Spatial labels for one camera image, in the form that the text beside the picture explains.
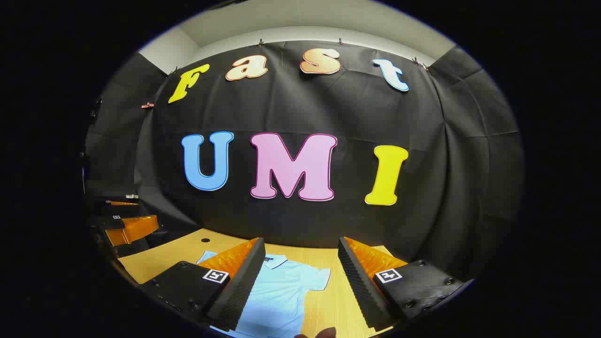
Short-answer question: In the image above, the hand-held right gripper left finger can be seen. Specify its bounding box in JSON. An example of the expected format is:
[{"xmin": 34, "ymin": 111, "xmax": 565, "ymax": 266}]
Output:
[{"xmin": 140, "ymin": 237, "xmax": 266, "ymax": 332}]

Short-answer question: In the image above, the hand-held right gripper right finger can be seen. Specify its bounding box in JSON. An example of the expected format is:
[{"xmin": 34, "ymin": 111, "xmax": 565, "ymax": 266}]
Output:
[{"xmin": 337, "ymin": 236, "xmax": 474, "ymax": 330}]

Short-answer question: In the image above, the light blue T-shirt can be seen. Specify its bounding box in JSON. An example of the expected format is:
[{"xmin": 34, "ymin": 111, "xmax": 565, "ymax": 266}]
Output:
[{"xmin": 196, "ymin": 250, "xmax": 332, "ymax": 338}]

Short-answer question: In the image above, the black backdrop cloth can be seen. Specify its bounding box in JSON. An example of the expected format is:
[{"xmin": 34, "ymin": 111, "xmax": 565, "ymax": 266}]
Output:
[{"xmin": 82, "ymin": 40, "xmax": 525, "ymax": 282}]

